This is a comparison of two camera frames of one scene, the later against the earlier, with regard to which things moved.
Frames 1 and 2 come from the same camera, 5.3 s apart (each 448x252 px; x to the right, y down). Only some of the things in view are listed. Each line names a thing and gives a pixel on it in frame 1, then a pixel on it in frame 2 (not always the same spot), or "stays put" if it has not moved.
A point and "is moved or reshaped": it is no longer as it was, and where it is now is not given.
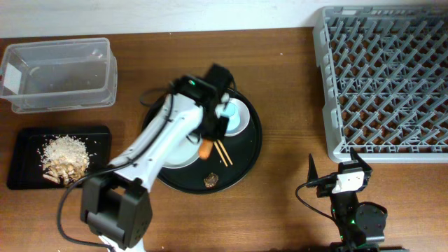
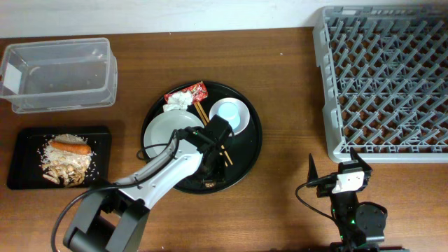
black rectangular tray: (25, 171) stays put
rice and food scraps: (65, 159) stays put
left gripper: (220, 134) to (218, 177)
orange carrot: (204, 148) is moved or reshaped
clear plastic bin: (59, 75) stays put
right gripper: (323, 190) stays put
